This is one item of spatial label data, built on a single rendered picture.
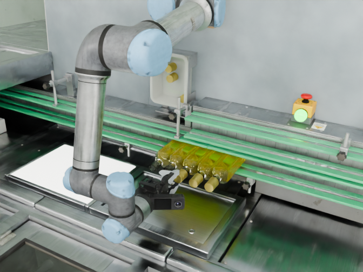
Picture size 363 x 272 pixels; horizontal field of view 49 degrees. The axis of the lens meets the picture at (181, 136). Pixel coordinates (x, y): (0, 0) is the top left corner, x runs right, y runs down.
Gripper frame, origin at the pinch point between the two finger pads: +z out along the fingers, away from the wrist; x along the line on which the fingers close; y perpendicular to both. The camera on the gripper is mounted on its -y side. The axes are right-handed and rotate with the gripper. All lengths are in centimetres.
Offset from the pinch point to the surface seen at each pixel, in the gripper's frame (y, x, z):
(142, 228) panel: 4.8, 12.2, -16.3
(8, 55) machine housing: 109, -24, 26
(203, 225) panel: -12.1, 12.9, -4.4
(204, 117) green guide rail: 2.0, -13.4, 24.4
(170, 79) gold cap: 22.9, -22.5, 34.3
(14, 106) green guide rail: 106, 1, 22
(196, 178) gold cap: -6.6, -1.2, 0.7
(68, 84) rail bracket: 76, -13, 30
